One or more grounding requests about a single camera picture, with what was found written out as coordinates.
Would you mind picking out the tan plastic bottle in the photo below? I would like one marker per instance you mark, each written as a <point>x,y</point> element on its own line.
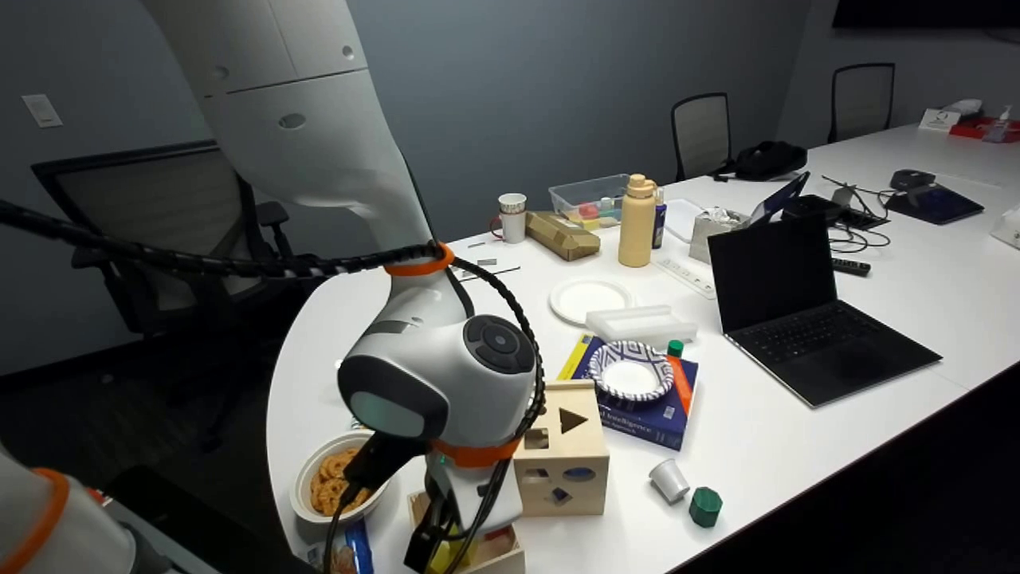
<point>639,227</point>

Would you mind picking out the large yellow wooden block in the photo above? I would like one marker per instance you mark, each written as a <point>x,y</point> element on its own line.
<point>453,555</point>

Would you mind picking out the black flat pad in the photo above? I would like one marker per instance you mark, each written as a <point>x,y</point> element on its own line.
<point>937,206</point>

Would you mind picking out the dark tablet on stand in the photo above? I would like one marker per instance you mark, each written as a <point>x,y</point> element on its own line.
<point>783,194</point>

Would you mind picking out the black bag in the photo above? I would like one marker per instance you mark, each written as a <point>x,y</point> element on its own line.
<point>770,161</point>

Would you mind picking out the grey back conference chair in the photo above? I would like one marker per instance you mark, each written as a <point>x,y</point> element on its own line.
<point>861,101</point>
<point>703,132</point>

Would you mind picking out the clear plastic container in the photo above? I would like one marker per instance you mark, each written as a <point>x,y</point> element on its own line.
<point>589,191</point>

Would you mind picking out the white round bowl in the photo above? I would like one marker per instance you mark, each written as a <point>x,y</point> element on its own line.
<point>303,494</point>

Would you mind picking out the brown rectangular block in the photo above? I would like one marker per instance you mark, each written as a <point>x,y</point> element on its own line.
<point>562,236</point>

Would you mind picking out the white folded card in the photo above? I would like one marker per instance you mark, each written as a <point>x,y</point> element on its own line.
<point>937,119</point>

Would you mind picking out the red flat item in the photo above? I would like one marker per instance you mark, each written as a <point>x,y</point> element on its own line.
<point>983,127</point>

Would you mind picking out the blue snack packet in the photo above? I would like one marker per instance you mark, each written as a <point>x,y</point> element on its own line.
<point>354,549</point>

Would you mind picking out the blue white patterned bowl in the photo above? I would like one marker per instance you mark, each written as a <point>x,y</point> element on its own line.
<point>631,373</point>

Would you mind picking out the white round plate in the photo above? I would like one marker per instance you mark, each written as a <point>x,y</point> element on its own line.
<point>587,300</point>

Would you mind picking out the black computer mouse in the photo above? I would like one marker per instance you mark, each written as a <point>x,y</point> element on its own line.
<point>911,178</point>

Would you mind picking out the black remote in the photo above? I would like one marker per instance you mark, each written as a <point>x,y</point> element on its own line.
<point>850,264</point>

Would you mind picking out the white wall outlet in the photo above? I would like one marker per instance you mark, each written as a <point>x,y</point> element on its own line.
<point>41,108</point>

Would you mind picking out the black open laptop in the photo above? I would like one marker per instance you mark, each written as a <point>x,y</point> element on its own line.
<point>783,287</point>

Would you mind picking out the green cylinder block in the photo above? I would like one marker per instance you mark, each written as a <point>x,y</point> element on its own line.
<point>705,507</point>

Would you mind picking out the white paper cup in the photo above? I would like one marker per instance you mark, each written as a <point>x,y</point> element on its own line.
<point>512,218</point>

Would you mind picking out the white paper card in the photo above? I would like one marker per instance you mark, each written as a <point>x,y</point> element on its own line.
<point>492,264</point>

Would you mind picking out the yellow pencil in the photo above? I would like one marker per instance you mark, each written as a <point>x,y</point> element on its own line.
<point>575,359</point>

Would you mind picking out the small dark bottle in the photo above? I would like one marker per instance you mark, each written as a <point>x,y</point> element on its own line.
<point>659,225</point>

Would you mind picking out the black wall screen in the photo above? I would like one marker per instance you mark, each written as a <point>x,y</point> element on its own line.
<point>926,15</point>

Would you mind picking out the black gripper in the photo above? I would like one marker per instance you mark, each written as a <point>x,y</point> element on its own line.
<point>445,514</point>

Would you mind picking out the blue book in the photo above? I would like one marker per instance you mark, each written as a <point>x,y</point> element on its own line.
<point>650,420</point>

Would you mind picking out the small white box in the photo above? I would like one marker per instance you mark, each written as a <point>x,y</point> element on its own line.
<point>708,236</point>

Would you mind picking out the black mesh office chair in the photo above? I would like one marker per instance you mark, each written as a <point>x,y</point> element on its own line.
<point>139,201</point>

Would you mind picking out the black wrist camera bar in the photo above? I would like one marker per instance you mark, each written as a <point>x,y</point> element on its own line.
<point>379,468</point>

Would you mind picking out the pretzel pile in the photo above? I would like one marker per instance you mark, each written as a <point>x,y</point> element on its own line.
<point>327,483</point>

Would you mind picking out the white cylinder block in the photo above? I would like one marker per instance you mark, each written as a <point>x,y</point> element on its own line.
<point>667,479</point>

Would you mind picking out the wooden shape sorter box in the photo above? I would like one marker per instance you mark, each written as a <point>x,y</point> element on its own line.
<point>568,468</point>

